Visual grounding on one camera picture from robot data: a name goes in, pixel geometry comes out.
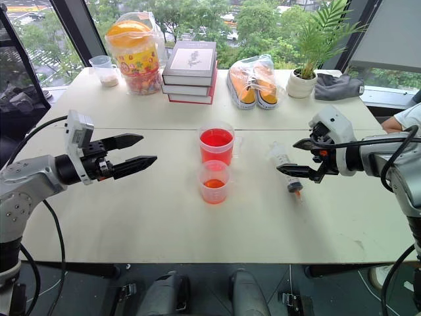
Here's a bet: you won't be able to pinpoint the person in white shirt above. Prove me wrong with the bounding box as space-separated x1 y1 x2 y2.
380 101 421 134

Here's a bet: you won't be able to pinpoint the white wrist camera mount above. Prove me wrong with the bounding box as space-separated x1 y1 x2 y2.
63 109 95 186
308 105 355 176

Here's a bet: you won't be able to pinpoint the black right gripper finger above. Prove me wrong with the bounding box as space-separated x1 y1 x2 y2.
276 160 330 184
292 137 318 152

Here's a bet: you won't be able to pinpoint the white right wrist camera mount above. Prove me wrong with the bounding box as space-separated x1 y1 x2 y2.
308 105 355 176

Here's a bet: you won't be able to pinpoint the clear plastic syringe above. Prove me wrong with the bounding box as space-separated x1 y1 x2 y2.
268 142 305 200

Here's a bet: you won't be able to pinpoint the black office chair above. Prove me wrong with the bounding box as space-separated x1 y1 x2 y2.
0 82 53 167

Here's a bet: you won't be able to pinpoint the grey folded cloth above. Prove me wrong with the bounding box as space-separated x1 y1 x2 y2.
313 72 366 101

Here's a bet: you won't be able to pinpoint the white shoe of person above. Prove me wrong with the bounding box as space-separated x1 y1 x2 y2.
367 264 396 291

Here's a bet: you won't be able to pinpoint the dark rounded robot leg shape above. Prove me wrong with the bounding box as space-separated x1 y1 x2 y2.
229 269 273 316
136 271 192 316

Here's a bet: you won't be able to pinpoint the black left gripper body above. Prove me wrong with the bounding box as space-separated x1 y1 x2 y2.
80 138 116 182

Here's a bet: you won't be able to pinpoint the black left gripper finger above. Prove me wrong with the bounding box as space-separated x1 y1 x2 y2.
112 155 159 180
99 132 145 153

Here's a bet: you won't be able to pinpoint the red cover hardback book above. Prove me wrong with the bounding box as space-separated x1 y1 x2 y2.
167 70 219 106
161 69 218 97

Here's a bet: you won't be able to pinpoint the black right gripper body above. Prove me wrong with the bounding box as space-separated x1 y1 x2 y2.
309 122 339 175

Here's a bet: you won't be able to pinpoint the green plant in white pot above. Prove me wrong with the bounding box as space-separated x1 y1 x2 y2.
285 0 366 99

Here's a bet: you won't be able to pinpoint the candy jar in bag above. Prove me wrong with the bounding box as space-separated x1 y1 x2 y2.
104 11 169 97

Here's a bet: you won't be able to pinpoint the grey cover hardback book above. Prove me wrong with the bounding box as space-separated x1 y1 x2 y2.
161 40 218 88

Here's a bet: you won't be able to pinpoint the large cup red liquid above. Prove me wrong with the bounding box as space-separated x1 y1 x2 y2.
197 120 246 167

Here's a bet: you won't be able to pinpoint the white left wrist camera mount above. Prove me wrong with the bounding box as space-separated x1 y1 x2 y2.
63 109 95 186

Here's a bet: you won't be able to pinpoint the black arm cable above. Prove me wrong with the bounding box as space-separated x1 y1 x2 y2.
328 124 421 316
5 115 69 316

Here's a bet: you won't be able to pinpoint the orange shoes in bag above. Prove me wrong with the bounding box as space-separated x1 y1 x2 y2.
226 53 287 111

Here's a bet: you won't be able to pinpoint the yellow canvas sneaker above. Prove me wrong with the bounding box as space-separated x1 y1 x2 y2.
228 67 258 111
255 64 279 110

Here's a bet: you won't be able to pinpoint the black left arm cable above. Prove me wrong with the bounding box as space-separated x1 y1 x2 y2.
5 115 69 316

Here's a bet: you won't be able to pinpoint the clear cup with beige powder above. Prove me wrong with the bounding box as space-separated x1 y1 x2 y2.
88 55 120 88

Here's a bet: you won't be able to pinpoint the small clear plastic cup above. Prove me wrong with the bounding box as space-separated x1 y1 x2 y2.
197 159 235 205

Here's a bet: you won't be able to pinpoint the candy jar with orange lid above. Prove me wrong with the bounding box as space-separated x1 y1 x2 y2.
105 19 162 95

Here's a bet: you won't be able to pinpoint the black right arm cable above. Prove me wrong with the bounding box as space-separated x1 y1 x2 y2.
328 124 421 316

